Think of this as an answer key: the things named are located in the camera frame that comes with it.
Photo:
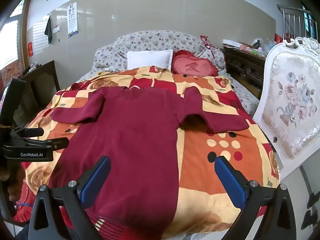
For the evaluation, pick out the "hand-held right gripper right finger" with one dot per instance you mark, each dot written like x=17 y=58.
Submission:
x=231 y=185

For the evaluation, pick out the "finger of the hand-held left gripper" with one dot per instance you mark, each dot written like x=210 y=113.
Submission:
x=32 y=131
x=57 y=143

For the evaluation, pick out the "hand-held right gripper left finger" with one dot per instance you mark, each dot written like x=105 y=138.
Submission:
x=96 y=180

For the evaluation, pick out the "maroon sweater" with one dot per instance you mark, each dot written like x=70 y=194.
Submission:
x=140 y=135

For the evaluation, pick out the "person's left hand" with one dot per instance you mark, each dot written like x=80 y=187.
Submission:
x=15 y=180

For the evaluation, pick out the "red orange printed blanket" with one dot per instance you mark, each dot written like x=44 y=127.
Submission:
x=202 y=177

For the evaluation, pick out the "dark wooden nightstand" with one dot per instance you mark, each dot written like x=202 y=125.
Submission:
x=42 y=85

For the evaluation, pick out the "window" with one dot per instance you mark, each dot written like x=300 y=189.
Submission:
x=11 y=42

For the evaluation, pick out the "dark hanging cloth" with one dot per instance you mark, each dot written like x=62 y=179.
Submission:
x=48 y=30

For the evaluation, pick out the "white ornate upholstered chair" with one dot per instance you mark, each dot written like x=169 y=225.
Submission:
x=290 y=97

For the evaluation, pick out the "dark carved wooden cabinet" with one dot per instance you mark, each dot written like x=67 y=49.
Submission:
x=240 y=65

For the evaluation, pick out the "white pillow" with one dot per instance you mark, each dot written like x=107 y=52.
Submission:
x=148 y=60

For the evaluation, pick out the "red heart-shaped pillow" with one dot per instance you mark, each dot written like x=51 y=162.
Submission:
x=195 y=66

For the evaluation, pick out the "grey floral bed cover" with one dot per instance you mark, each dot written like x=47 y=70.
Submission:
x=150 y=40

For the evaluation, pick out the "clutter of small colourful things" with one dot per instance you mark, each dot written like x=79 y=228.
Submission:
x=257 y=46

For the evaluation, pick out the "red knot ornament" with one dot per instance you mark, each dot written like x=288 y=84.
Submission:
x=208 y=43

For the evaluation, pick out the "metal railing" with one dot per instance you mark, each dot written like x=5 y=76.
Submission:
x=290 y=17

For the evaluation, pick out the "red paper wall sticker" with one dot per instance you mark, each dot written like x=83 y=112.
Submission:
x=30 y=48

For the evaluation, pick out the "white wall socket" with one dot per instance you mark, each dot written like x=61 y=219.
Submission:
x=56 y=29

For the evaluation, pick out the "white wall calendar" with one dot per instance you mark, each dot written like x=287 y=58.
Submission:
x=73 y=20

